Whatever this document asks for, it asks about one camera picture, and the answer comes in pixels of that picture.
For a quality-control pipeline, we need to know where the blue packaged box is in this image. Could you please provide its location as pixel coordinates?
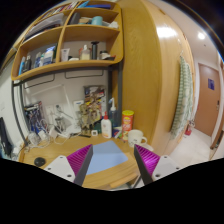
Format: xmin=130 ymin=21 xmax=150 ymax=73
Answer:
xmin=24 ymin=101 xmax=44 ymax=134

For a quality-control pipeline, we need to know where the green white hanging towel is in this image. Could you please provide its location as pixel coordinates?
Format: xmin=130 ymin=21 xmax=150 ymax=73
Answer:
xmin=171 ymin=56 xmax=193 ymax=139

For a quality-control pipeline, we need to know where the black thermos bottle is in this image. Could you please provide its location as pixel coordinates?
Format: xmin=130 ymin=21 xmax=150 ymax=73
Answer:
xmin=91 ymin=41 xmax=99 ymax=60

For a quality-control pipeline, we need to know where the tall wooden wardrobe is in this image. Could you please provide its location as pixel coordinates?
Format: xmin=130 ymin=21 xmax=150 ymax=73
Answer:
xmin=118 ymin=0 xmax=193 ymax=155

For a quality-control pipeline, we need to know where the red yellow chips can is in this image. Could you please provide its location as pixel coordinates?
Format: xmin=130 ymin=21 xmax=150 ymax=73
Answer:
xmin=122 ymin=110 xmax=134 ymax=141

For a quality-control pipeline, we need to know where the white tube on shelf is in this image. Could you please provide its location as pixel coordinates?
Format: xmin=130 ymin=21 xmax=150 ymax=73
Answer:
xmin=61 ymin=48 xmax=70 ymax=62

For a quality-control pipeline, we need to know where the brown wooden door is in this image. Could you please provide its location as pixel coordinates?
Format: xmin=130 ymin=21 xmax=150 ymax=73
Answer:
xmin=195 ymin=64 xmax=220 ymax=136

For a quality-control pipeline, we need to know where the wooden wall shelf unit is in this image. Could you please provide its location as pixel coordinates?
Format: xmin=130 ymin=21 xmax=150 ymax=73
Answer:
xmin=11 ymin=0 xmax=124 ymax=81

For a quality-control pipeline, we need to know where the black monitor edge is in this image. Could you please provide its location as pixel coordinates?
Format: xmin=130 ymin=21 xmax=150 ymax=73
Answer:
xmin=0 ymin=117 xmax=12 ymax=156

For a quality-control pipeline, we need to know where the white cables and adapter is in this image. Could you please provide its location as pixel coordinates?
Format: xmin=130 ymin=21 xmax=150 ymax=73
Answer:
xmin=26 ymin=123 xmax=79 ymax=149

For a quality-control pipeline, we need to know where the white bottle red cap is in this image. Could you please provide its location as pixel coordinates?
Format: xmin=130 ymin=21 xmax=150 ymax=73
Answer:
xmin=101 ymin=114 xmax=112 ymax=138

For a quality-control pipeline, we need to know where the white ceramic mug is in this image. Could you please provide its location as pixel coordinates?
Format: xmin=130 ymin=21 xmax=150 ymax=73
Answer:
xmin=128 ymin=129 xmax=147 ymax=147

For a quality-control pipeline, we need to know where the teal cylinder container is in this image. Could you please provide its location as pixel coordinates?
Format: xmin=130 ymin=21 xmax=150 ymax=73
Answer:
xmin=91 ymin=16 xmax=103 ymax=26

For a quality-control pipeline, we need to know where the blue mouse pad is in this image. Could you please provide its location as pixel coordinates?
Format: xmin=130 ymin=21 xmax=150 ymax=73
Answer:
xmin=87 ymin=141 xmax=128 ymax=175

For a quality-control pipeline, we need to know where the wooden model stand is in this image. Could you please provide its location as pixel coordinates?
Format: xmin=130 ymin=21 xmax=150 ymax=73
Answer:
xmin=79 ymin=97 xmax=102 ymax=135

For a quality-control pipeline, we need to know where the clear bottle on shelf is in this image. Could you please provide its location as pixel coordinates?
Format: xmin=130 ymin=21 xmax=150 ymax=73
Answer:
xmin=80 ymin=45 xmax=90 ymax=60

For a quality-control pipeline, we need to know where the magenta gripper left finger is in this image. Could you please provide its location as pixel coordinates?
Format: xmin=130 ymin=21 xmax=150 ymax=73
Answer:
xmin=45 ymin=144 xmax=93 ymax=186

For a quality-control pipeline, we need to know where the black computer mouse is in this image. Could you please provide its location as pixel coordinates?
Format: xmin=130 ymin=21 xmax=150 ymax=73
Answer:
xmin=34 ymin=157 xmax=46 ymax=167

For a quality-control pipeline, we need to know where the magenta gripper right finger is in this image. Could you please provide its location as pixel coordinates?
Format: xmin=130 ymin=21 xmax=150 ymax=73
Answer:
xmin=134 ymin=144 xmax=180 ymax=185

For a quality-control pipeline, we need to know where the blue spray bottle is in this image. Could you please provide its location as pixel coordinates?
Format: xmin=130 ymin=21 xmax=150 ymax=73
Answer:
xmin=109 ymin=98 xmax=118 ymax=127

